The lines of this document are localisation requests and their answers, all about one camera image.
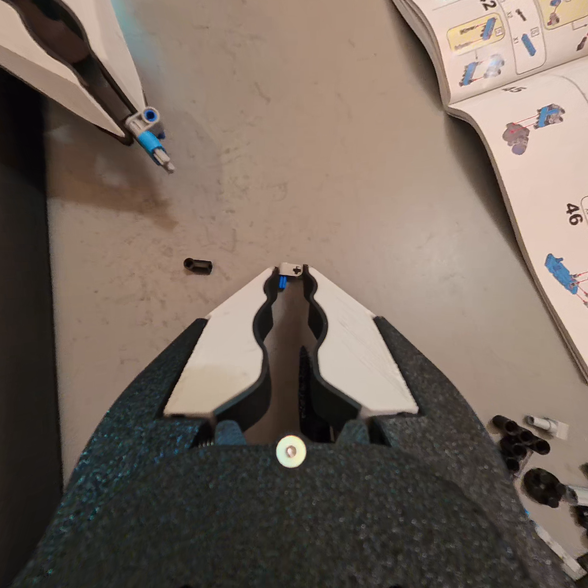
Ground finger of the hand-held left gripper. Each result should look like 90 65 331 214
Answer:
60 0 149 116
0 2 135 145

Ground grey connector with blue pin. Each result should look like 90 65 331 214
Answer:
278 263 307 291
125 107 166 138

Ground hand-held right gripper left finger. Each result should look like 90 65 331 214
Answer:
163 266 280 432

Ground pile of building pieces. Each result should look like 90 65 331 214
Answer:
489 413 588 572

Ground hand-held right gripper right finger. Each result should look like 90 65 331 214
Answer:
302 266 420 432

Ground dark perforated panel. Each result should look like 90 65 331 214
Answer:
0 69 62 588

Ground grey desk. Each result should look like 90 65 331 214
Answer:
43 0 588 566

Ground instruction booklet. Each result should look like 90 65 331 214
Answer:
393 0 588 384

